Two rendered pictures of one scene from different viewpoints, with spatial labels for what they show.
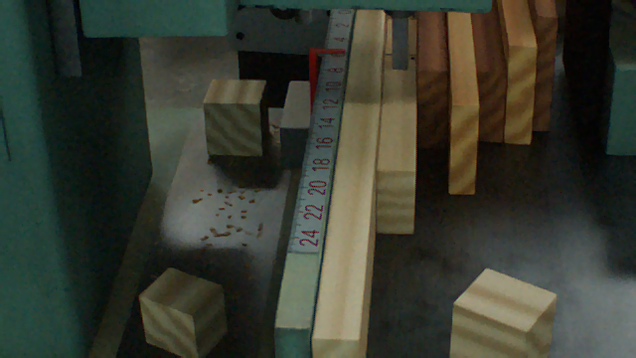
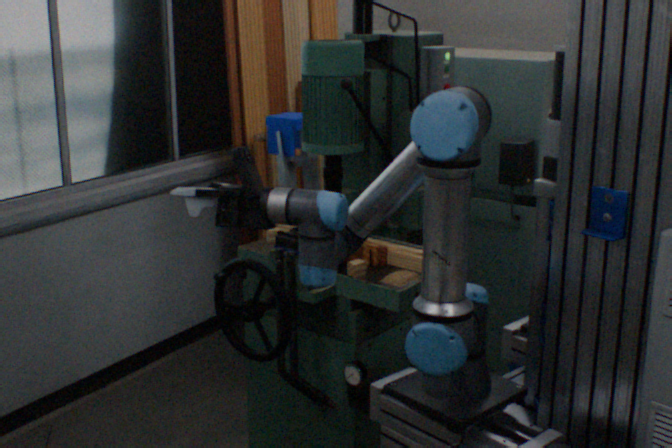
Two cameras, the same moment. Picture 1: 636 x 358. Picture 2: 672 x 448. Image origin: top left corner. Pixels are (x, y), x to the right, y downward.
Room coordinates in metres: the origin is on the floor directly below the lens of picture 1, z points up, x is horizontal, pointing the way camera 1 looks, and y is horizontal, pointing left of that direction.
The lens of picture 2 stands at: (1.91, -1.94, 1.63)
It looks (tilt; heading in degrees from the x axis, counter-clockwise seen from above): 16 degrees down; 125
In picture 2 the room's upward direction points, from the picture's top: straight up
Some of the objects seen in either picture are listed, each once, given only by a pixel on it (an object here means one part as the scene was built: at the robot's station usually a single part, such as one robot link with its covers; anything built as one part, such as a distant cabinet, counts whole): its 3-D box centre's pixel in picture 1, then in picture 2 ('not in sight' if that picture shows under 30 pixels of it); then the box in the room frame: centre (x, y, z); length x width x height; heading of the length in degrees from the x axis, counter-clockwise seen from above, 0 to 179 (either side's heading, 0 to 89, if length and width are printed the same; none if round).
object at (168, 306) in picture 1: (183, 314); not in sight; (0.53, 0.09, 0.82); 0.04 x 0.03 x 0.04; 60
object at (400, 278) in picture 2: not in sight; (400, 275); (0.88, -0.16, 0.91); 0.10 x 0.07 x 0.02; 85
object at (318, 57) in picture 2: not in sight; (332, 96); (0.58, -0.04, 1.35); 0.18 x 0.18 x 0.31
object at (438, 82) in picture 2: not in sight; (437, 74); (0.75, 0.26, 1.40); 0.10 x 0.06 x 0.16; 85
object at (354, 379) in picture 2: not in sight; (356, 375); (0.82, -0.28, 0.65); 0.06 x 0.04 x 0.08; 175
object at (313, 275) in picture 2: not in sight; (320, 255); (0.98, -0.66, 1.12); 0.11 x 0.08 x 0.11; 102
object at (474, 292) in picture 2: not in sight; (458, 315); (1.22, -0.49, 0.98); 0.13 x 0.12 x 0.14; 102
